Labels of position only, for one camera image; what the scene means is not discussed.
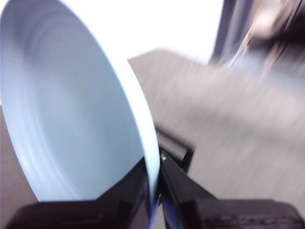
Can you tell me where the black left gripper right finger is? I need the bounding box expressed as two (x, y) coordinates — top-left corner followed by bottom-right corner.
(159, 154), (305, 229)

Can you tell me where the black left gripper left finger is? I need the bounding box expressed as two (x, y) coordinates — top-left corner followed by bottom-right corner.
(6, 163), (153, 229)

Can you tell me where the light blue plate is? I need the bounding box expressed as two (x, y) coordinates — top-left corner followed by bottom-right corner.
(0, 0), (161, 206)

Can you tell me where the black plate rack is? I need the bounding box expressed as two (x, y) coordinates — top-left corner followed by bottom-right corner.
(153, 124), (196, 173)

